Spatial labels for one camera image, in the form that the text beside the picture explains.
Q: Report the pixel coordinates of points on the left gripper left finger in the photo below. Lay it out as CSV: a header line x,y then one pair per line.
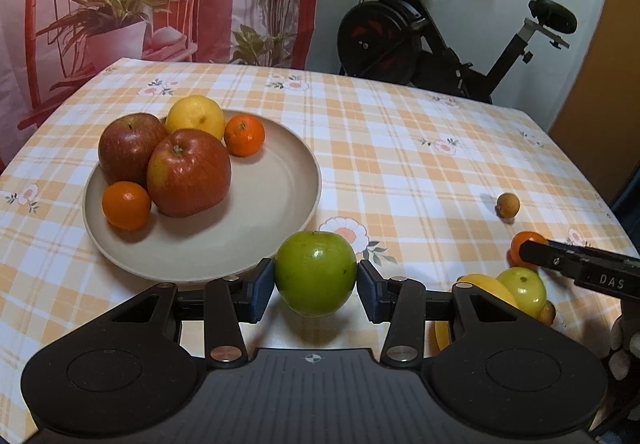
x,y
227,303

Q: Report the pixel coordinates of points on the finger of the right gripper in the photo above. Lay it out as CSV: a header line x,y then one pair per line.
x,y
545,256

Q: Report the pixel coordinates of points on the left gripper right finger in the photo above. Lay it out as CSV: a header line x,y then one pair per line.
x,y
402,304

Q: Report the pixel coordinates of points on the small brown round fruit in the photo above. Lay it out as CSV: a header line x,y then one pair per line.
x,y
508,205

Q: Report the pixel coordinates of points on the green apple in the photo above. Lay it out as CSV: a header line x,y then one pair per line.
x,y
315,272

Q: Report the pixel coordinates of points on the large red apple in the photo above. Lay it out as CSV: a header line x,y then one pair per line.
x,y
189,172

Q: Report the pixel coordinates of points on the small orange mandarin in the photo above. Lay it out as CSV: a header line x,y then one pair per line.
x,y
126,206

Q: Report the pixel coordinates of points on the dark red apple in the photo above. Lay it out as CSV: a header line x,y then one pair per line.
x,y
126,146

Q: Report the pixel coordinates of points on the gloved right hand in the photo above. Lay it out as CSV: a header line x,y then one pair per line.
x,y
623,357

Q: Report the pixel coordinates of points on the yellow banana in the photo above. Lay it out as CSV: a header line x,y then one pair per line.
x,y
486,311

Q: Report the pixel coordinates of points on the yellow-green apple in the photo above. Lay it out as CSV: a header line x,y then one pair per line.
x,y
527,288

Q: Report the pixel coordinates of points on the beige round plate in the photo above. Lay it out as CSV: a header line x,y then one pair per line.
x,y
272,195

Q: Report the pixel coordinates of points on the orange plaid tablecloth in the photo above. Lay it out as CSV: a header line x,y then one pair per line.
x,y
413,176

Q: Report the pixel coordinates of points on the wooden door panel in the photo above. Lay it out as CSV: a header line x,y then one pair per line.
x,y
598,126

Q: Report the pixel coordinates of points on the printed pink backdrop cloth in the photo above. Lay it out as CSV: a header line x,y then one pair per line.
x,y
50,48

